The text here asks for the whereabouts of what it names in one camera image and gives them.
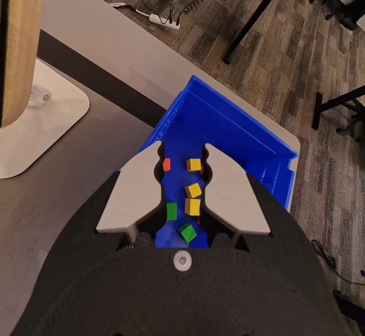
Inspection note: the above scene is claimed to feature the black floor cable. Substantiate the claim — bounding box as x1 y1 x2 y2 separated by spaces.
311 240 365 286

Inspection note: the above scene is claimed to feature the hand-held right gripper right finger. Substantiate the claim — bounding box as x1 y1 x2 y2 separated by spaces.
200 143 271 246

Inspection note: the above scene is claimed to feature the blue plastic bin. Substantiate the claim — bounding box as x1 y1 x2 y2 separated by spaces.
138 75 299 248

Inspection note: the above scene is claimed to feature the black table frame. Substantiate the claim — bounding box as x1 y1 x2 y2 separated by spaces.
312 86 365 130

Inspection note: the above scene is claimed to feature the black floor box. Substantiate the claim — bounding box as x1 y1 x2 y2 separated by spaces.
333 289 365 323

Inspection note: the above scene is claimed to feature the white power strip cable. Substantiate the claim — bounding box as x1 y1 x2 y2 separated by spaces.
110 3 152 17

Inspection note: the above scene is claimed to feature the black office chair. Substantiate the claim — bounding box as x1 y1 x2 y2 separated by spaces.
308 0 365 31

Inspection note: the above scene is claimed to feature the white stand base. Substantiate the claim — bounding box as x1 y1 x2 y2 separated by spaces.
0 59 90 179

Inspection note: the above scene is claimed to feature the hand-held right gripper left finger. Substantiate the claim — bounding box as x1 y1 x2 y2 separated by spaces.
96 141 167 240

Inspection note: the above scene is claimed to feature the black table leg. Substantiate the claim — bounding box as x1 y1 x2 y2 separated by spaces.
223 0 286 65

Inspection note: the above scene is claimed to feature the black office chair base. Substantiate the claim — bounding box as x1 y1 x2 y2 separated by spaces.
336 99 365 142

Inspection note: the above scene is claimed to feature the white power strip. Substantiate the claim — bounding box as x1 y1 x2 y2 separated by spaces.
149 14 181 30

